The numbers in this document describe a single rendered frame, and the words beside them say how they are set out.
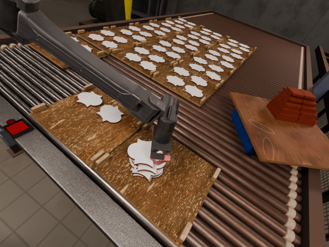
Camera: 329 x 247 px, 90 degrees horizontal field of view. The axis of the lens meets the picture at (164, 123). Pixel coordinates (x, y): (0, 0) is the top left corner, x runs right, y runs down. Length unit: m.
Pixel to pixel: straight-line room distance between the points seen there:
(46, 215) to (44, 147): 0.94
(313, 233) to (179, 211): 0.51
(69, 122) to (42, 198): 1.01
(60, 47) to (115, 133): 0.44
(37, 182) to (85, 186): 1.17
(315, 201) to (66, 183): 1.03
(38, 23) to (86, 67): 0.13
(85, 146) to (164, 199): 0.38
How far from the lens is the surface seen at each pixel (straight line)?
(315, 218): 0.97
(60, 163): 0.77
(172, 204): 0.66
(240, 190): 0.84
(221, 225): 0.73
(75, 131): 0.83
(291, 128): 1.14
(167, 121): 0.48
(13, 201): 1.84
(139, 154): 0.64
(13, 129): 0.92
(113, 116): 0.86
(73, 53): 0.47
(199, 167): 0.77
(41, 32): 0.49
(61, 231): 1.64
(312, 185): 1.07
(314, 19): 5.61
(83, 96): 0.99
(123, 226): 0.65
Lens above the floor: 1.55
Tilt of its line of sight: 44 degrees down
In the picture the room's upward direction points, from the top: 16 degrees clockwise
